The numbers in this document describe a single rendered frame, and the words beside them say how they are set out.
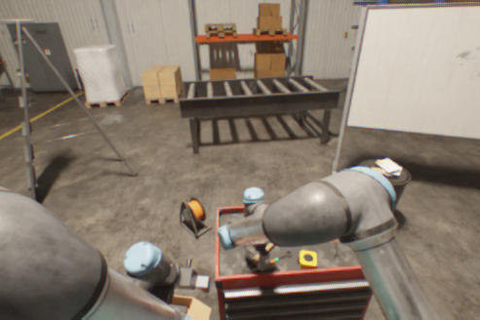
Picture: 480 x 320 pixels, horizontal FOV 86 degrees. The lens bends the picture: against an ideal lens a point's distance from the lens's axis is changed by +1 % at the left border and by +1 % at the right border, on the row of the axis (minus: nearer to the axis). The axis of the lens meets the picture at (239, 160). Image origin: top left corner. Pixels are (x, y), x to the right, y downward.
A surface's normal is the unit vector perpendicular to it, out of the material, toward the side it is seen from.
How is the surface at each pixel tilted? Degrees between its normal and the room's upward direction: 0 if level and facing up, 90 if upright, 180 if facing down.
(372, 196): 42
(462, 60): 90
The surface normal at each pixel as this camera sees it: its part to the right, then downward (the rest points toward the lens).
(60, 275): 0.84, -0.19
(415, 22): -0.35, 0.46
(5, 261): 0.57, -0.24
